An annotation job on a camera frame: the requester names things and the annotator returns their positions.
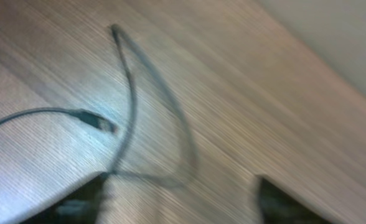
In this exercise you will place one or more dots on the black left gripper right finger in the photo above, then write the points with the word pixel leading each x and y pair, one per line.
pixel 276 206

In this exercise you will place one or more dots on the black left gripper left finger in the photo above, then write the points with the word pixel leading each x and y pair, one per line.
pixel 79 204

